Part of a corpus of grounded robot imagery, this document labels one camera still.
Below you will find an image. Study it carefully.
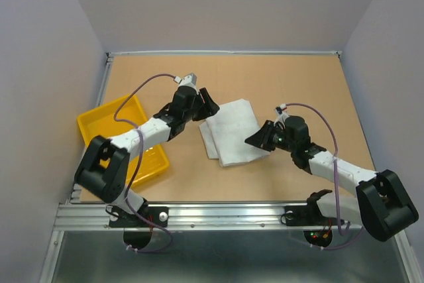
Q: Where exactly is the white long sleeve shirt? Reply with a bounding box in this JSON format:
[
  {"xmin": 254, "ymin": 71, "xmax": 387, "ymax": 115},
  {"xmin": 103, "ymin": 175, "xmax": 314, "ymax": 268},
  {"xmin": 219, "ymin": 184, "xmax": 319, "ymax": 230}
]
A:
[{"xmin": 199, "ymin": 99, "xmax": 270, "ymax": 168}]

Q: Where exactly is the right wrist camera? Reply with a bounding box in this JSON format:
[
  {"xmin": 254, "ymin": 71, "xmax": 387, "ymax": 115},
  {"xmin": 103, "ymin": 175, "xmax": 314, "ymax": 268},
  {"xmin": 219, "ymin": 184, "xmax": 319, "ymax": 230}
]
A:
[{"xmin": 274, "ymin": 103, "xmax": 289, "ymax": 125}]

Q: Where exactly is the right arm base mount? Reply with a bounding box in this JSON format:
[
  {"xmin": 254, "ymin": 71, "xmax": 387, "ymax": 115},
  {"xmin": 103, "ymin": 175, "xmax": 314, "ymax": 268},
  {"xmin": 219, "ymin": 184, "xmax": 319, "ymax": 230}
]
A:
[{"xmin": 280, "ymin": 205, "xmax": 337, "ymax": 249}]

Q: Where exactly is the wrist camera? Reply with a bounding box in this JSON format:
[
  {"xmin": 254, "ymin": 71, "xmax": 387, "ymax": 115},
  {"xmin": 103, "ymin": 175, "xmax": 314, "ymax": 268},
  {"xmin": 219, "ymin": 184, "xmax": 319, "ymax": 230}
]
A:
[
  {"xmin": 274, "ymin": 103, "xmax": 289, "ymax": 125},
  {"xmin": 178, "ymin": 73, "xmax": 197, "ymax": 91}
]

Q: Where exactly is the aluminium front rail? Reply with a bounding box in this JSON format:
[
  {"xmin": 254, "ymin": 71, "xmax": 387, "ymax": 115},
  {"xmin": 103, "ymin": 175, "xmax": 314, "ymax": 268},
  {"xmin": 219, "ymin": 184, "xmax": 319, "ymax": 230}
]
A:
[{"xmin": 52, "ymin": 200, "xmax": 407, "ymax": 231}]

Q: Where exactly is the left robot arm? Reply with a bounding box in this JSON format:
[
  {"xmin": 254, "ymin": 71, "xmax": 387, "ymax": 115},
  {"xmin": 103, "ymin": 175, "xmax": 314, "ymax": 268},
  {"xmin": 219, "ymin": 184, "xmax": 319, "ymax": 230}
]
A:
[{"xmin": 74, "ymin": 85, "xmax": 220, "ymax": 226}]

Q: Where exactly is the yellow plastic tray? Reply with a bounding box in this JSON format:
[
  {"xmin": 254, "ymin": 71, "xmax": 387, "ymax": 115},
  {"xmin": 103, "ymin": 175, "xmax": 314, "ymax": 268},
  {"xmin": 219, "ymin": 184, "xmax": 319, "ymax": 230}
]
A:
[{"xmin": 77, "ymin": 95, "xmax": 170, "ymax": 188}]

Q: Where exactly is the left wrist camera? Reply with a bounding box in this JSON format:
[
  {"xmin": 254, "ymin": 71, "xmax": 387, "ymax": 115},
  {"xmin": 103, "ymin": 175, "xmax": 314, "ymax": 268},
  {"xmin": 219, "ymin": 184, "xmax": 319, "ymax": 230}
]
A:
[{"xmin": 178, "ymin": 73, "xmax": 197, "ymax": 91}]

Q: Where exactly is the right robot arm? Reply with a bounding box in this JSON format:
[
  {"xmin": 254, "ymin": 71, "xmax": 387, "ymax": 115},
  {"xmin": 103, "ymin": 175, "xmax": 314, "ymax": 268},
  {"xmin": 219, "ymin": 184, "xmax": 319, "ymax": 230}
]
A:
[{"xmin": 245, "ymin": 116, "xmax": 419, "ymax": 242}]

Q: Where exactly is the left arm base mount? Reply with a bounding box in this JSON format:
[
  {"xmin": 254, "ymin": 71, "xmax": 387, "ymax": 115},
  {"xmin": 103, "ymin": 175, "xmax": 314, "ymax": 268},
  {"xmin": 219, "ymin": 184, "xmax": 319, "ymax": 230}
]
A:
[{"xmin": 105, "ymin": 204, "xmax": 174, "ymax": 254}]

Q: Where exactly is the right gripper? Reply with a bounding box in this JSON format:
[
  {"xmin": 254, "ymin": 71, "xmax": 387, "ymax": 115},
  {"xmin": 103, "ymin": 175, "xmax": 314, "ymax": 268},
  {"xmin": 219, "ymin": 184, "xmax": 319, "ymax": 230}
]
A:
[{"xmin": 243, "ymin": 120, "xmax": 295, "ymax": 152}]

